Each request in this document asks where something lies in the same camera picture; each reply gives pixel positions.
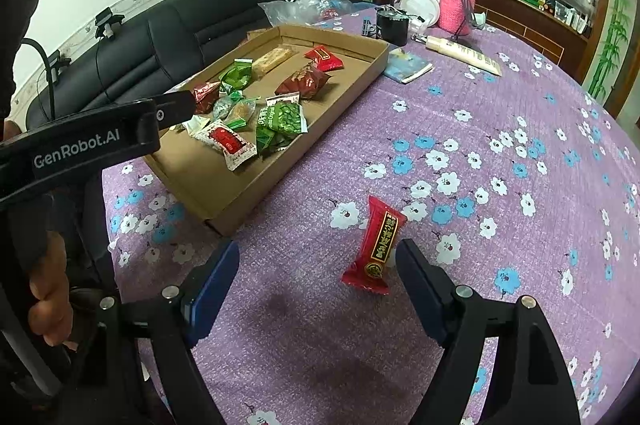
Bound brown wooden cabinet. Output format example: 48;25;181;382
390;0;591;70

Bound black leather sofa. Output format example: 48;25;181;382
25;0;331;136

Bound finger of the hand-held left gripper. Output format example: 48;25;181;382
142;89;198;130

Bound green bamboo wall decal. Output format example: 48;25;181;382
587;0;633;100

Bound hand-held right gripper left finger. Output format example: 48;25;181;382
97;240;241;425

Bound small clear snack packet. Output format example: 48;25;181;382
212;91;246;122

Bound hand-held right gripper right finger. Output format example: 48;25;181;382
395;239;583;425

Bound clear-wrapped biscuit bar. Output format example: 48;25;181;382
250;46;295;80

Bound purple floral tablecloth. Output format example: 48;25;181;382
100;0;640;425

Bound person's left hand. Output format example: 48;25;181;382
27;230;81;351

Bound black cable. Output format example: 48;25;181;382
20;37;63;123

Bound cream squeeze tube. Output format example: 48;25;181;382
425;35;502;76

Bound clear packet of golden snack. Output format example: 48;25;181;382
227;97;261;130

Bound black clamp mount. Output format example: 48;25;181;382
42;50;73;86

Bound clear plastic bags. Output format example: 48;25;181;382
257;0;381;28

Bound white round lid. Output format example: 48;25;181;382
397;0;442;26

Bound small red snack packet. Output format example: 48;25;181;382
304;46;346;73

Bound bright red black-label snack packet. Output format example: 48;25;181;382
341;195;408;296

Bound black clip camera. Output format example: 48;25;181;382
95;7;126;40

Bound blue booklet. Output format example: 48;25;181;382
382;49;435;84

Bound green foil snack packet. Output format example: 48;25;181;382
219;59;255;94

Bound cardboard tray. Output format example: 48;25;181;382
142;24;391;238

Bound white and green snack packet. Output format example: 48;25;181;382
182;115;213;136

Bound small green snack packet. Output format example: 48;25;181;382
255;125;291;156

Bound white and red snack packet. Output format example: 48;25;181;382
195;120;258;170

